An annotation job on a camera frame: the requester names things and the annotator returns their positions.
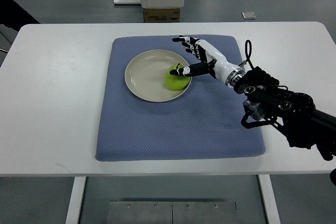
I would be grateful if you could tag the dark object at left edge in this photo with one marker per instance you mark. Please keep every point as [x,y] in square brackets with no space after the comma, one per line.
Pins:
[14,16]

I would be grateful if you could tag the green pear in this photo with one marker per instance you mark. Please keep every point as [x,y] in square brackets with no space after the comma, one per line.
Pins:
[176,83]

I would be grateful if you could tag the beige round plate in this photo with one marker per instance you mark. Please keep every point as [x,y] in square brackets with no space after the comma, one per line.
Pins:
[144,75]

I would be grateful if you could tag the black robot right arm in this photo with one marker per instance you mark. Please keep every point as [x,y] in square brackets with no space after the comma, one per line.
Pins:
[293,114]

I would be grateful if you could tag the right white table leg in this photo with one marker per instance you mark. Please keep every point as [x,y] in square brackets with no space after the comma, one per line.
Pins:
[268,198]

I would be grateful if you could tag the left white table leg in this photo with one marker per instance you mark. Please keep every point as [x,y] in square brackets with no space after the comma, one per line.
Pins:
[76,198]

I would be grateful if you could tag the blue textured mat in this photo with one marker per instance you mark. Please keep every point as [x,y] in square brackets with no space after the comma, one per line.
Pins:
[203,123]

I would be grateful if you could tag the small grey floor plate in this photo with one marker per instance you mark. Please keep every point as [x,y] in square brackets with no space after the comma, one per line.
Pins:
[249,16]

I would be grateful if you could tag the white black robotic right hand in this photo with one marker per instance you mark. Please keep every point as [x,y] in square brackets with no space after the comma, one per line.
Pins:
[211,61]

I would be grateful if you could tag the white table leg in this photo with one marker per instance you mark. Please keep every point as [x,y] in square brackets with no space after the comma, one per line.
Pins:
[76,198]
[268,198]

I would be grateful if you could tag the aluminium rail on floor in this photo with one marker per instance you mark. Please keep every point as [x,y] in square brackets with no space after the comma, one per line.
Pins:
[127,2]

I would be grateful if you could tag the brown cardboard box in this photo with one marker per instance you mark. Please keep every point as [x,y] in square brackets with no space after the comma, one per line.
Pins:
[161,15]

